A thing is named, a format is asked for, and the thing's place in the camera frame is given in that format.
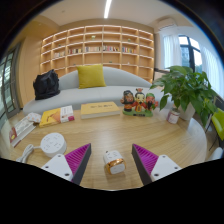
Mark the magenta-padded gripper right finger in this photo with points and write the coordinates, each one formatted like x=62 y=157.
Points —
x=163 y=168

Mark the green chair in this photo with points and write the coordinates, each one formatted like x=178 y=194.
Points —
x=218 y=123

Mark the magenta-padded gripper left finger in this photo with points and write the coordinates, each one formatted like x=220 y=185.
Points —
x=58 y=166

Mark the plain yellow book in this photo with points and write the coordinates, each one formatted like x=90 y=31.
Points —
x=99 y=109

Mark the wooden wall shelf unit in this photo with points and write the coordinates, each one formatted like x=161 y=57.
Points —
x=100 y=43

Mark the light grey curved sofa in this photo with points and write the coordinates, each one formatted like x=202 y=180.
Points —
x=83 y=96

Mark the red and white book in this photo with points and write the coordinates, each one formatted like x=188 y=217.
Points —
x=21 y=130

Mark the long ceiling light strip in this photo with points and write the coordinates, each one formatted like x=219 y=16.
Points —
x=107 y=8

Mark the white chair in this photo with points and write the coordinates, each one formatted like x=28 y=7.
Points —
x=217 y=154

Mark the green potted plant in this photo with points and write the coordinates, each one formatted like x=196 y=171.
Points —
x=186 y=86

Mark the round white power strip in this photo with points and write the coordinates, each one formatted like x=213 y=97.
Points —
x=53 y=144

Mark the dark framed window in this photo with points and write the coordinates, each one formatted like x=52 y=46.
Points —
x=190 y=53

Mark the white charger with gold band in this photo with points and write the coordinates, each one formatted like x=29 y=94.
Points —
x=114 y=161

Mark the white sheer curtain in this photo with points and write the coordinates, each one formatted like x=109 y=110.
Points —
x=171 y=50
x=213 y=70

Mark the yellow and orange book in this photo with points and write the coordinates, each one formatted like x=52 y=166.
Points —
x=55 y=116

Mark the small white jar red label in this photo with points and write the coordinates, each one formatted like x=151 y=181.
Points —
x=173 y=116

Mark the white wall air conditioner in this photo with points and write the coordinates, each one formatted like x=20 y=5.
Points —
x=166 y=23

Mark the black backpack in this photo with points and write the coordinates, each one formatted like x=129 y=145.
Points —
x=46 y=85

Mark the yellow cushion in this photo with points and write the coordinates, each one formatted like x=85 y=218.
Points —
x=91 y=76

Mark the grey framed glass door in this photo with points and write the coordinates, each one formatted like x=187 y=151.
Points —
x=8 y=90

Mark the colourful figurine group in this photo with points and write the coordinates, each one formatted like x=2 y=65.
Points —
x=139 y=101

